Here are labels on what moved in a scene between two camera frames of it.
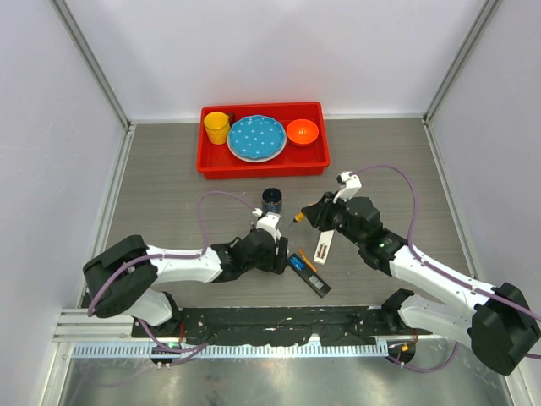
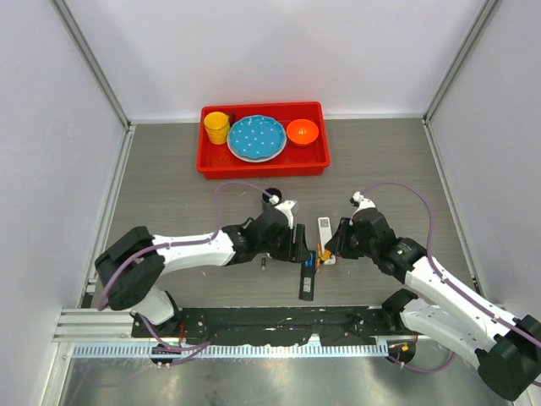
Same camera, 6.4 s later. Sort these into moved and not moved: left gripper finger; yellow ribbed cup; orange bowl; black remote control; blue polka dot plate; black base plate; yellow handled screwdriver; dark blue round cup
Moved: left gripper finger; black remote control; yellow handled screwdriver
Not moved: black base plate; yellow ribbed cup; dark blue round cup; orange bowl; blue polka dot plate
